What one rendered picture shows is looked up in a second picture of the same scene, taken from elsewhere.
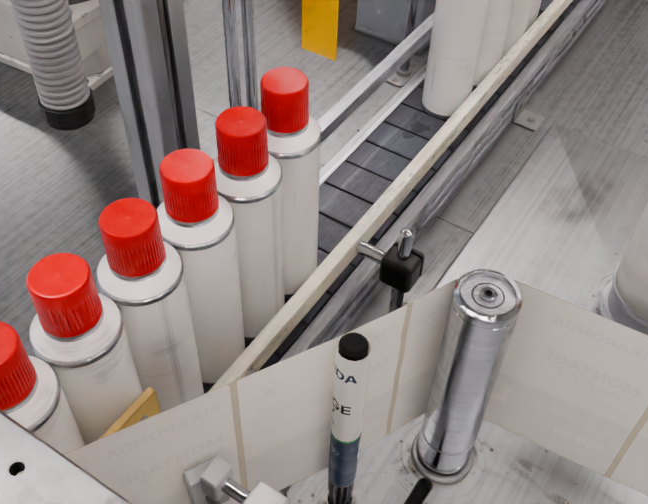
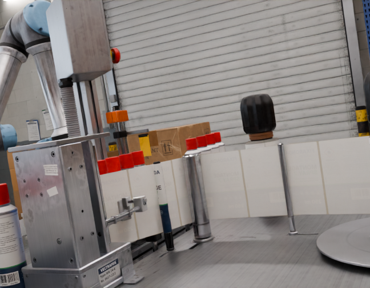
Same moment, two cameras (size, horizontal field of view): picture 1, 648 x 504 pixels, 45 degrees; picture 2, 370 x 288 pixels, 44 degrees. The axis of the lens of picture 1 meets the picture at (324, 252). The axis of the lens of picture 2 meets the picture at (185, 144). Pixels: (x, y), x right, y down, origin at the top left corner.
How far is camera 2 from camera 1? 77 cm
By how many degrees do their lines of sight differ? 45
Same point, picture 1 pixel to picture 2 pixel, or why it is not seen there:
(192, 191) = (113, 160)
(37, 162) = not seen: hidden behind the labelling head
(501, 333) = (195, 161)
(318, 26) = (144, 147)
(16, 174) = not seen: hidden behind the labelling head
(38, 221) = not seen: hidden behind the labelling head
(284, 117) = (137, 159)
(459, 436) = (200, 212)
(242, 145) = (125, 157)
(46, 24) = (75, 133)
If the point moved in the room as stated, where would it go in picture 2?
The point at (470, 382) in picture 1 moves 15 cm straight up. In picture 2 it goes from (194, 183) to (183, 114)
